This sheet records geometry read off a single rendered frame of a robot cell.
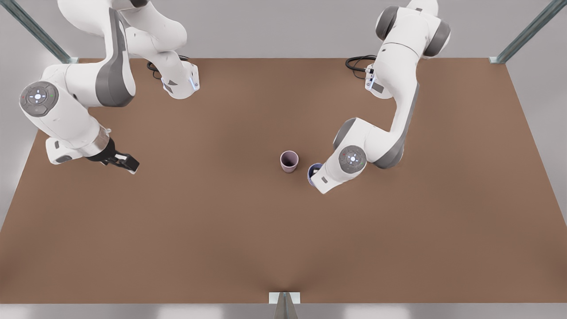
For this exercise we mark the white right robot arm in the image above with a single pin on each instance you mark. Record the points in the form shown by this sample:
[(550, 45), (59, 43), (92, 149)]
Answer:
[(71, 88)]

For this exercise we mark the purple cup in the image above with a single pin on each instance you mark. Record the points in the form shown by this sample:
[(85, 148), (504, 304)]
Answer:
[(312, 170)]

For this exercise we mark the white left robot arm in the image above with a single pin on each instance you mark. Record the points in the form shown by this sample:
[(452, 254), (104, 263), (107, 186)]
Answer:
[(398, 66)]

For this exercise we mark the pink cup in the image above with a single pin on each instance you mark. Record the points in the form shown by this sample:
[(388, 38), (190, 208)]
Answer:
[(289, 161)]

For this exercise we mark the silver frame post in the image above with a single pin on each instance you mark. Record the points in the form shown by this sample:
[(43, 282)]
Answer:
[(37, 30), (284, 305), (527, 32)]

